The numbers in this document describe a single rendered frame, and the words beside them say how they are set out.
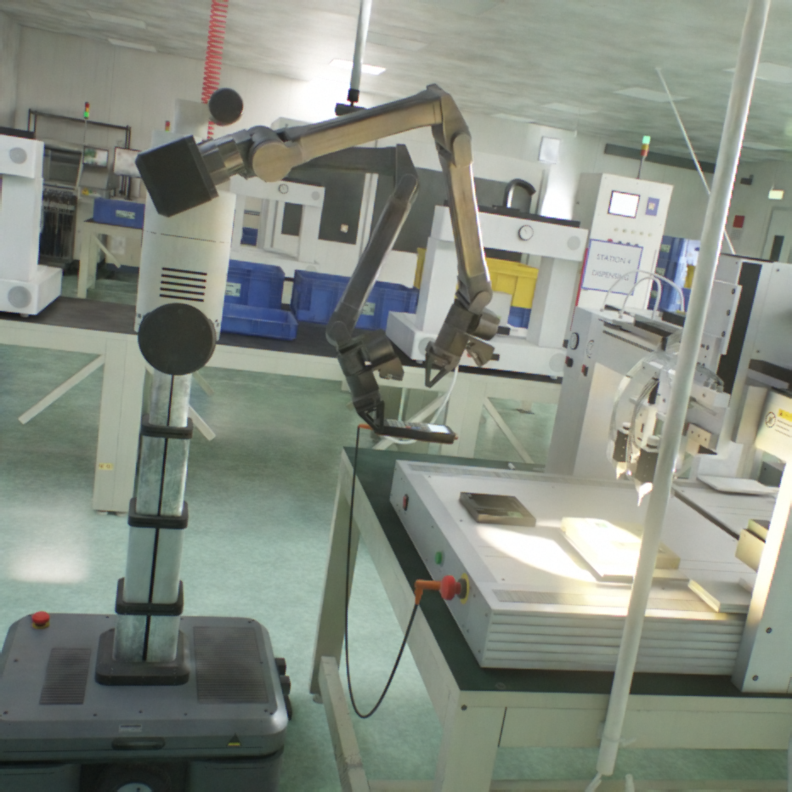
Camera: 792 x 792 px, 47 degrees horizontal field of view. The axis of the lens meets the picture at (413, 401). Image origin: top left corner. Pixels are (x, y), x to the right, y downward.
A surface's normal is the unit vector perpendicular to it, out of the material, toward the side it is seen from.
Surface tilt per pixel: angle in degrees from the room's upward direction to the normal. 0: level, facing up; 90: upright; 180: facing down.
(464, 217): 110
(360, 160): 74
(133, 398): 90
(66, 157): 56
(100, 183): 43
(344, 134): 105
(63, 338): 90
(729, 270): 90
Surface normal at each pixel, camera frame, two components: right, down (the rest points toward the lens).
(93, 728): 0.29, -0.51
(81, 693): 0.15, -0.96
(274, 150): 0.36, 0.55
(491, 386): 0.22, 0.25
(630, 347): -0.96, -0.11
